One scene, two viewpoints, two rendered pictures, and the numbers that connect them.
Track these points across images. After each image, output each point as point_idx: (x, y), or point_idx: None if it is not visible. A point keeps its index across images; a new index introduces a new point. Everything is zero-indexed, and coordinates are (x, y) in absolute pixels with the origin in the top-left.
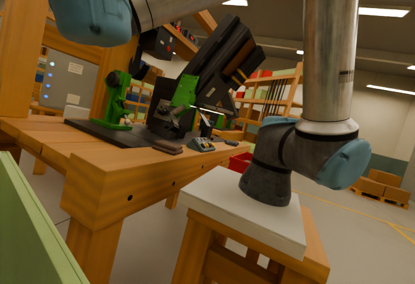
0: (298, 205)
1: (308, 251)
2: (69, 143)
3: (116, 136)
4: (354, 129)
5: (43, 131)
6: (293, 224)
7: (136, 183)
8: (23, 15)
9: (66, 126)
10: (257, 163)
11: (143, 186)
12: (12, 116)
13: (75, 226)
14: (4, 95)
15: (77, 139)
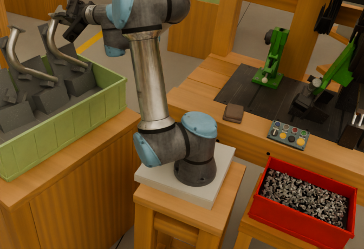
0: (184, 190)
1: (144, 189)
2: (197, 82)
3: (233, 89)
4: (138, 126)
5: (206, 70)
6: (153, 175)
7: (179, 117)
8: None
9: (232, 70)
10: None
11: None
12: (218, 54)
13: None
14: (215, 41)
15: (208, 82)
